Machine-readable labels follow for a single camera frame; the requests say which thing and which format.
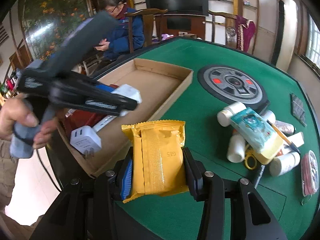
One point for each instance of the clear pouch with pink trim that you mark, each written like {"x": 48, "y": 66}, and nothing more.
{"x": 310, "y": 172}

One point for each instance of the round table centre panel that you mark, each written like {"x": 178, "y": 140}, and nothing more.
{"x": 212, "y": 75}

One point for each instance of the wooden chair with round carving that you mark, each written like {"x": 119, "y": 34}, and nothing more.
{"x": 231, "y": 33}

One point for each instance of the small white carton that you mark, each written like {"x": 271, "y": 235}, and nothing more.
{"x": 296, "y": 138}

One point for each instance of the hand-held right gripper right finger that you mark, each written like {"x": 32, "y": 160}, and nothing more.
{"x": 192, "y": 175}

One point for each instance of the white slim box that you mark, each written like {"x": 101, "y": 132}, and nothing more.
{"x": 105, "y": 122}

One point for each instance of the white charger with ports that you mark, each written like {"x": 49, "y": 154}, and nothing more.
{"x": 85, "y": 140}

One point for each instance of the yellow foil packet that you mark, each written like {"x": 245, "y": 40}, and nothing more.
{"x": 157, "y": 160}

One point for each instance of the floor-standing air conditioner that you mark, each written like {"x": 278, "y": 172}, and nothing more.
{"x": 287, "y": 30}

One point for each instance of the purple fringed cloth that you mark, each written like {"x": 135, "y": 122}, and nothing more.
{"x": 246, "y": 32}

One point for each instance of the silver hand cream tube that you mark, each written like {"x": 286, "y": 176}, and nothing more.
{"x": 285, "y": 127}

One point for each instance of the yellow tool with black grip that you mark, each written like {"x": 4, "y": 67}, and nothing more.
{"x": 278, "y": 132}

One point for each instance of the window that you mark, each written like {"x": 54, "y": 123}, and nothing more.
{"x": 313, "y": 37}

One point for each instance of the cardboard box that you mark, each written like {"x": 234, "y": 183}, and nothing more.
{"x": 155, "y": 85}

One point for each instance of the wooden television cabinet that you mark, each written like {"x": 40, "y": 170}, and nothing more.
{"x": 197, "y": 27}

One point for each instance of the smartphone with clear case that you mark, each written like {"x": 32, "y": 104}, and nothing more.
{"x": 301, "y": 117}

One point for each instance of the floral wall painting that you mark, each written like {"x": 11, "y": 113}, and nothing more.
{"x": 50, "y": 5}

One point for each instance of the cream plastic box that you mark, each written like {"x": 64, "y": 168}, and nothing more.
{"x": 271, "y": 152}

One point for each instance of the white power adapter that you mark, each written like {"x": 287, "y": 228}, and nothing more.
{"x": 130, "y": 92}

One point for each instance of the person's left hand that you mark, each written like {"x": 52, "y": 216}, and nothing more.
{"x": 15, "y": 110}

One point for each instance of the white bottle with orange cap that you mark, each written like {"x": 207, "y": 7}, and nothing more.
{"x": 236, "y": 150}

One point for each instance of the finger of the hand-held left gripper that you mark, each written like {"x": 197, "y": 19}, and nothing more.
{"x": 95, "y": 100}
{"x": 107, "y": 88}

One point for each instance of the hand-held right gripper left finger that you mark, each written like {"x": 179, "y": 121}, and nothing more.
{"x": 126, "y": 180}

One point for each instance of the teal tissue pack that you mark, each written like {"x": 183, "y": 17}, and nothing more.
{"x": 252, "y": 127}

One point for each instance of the large white plastic bottle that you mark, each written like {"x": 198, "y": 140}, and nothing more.
{"x": 227, "y": 115}

